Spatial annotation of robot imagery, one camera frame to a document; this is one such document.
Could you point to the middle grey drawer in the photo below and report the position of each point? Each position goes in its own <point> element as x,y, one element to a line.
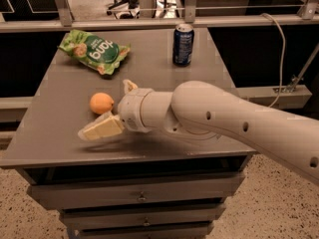
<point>143,216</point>

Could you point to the grey drawer cabinet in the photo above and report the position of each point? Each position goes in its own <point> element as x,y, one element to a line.
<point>46,149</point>

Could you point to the orange fruit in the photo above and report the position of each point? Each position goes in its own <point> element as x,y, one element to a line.
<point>101,103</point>

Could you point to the top grey drawer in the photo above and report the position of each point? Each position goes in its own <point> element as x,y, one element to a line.
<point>136,191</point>

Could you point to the blue pepsi can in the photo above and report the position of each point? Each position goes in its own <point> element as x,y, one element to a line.
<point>183,36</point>

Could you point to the black office chair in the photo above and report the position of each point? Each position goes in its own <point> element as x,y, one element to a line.
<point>132,5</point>

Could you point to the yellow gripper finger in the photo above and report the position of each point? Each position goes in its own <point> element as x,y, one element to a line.
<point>106,125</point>
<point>129,86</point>

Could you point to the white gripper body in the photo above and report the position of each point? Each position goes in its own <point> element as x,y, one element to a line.
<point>132,109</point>

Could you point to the grey drawer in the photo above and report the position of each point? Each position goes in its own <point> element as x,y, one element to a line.
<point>163,231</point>
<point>143,216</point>
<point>136,191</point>

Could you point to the green chip bag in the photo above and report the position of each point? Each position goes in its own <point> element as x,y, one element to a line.
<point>97,53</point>

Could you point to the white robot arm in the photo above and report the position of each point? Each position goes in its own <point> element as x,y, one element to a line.
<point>200,111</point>

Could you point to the bottom grey drawer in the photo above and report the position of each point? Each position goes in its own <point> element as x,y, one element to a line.
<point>163,231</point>

